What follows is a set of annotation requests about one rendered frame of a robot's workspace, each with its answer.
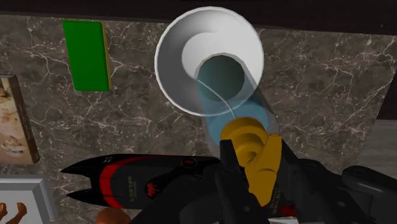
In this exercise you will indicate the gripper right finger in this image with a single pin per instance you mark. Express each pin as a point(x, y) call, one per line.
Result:
point(328, 198)

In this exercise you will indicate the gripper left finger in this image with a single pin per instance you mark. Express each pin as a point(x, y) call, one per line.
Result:
point(229, 198)

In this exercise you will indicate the clear blue yellow spray bottle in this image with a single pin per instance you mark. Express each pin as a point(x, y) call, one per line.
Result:
point(248, 136)

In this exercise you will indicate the black red pointed tool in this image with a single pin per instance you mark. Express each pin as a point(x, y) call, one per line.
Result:
point(124, 180)

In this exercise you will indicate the brown round object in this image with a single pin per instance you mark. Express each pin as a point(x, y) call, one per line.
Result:
point(113, 216)

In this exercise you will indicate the white bowl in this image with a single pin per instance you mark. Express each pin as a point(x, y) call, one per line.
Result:
point(173, 62)

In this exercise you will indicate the green book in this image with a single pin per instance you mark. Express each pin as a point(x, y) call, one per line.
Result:
point(86, 56)

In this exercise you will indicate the grey framed picture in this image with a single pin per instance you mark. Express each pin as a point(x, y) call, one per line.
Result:
point(18, 189)

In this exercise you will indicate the brown-edged picture book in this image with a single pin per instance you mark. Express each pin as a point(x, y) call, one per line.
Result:
point(12, 124)

